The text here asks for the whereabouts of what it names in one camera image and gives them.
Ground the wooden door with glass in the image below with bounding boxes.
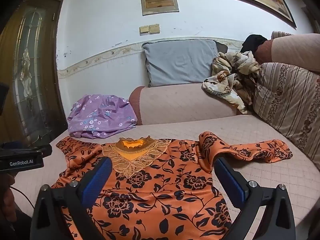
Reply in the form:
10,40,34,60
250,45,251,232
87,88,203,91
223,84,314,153
0,0,69,155

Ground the small framed wall plaque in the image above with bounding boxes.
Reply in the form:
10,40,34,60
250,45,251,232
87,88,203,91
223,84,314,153
140,0,180,16

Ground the purple floral cloth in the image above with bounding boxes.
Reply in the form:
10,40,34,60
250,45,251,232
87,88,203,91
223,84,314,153
67,94,138,139

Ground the pink quilted sofa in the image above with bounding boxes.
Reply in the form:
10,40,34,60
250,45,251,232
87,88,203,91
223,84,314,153
50,33,320,240

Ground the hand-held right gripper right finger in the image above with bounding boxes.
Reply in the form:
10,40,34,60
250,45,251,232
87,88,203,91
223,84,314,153
214,157,297,240

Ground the orange black floral top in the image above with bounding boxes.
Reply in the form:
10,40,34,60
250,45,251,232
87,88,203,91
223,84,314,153
51,131,293,240

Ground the thin black cable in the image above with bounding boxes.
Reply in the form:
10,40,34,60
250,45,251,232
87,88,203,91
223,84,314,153
10,185,35,209

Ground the grey pillow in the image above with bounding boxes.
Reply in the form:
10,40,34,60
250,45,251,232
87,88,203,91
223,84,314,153
142,39,220,88

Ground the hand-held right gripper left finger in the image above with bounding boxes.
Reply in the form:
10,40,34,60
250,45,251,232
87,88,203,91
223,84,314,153
30,156,113,240

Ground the black cloth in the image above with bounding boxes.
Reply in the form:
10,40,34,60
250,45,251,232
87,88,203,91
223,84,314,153
242,34,268,55

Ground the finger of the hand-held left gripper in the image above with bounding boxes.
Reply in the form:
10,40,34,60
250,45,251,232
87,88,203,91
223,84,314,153
37,145,53,159

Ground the striped floral cushion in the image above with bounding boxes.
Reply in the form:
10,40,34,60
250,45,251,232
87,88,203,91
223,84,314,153
252,62,320,170

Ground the beige floral crumpled blanket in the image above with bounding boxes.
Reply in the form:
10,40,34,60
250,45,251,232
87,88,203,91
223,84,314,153
202,51,262,115

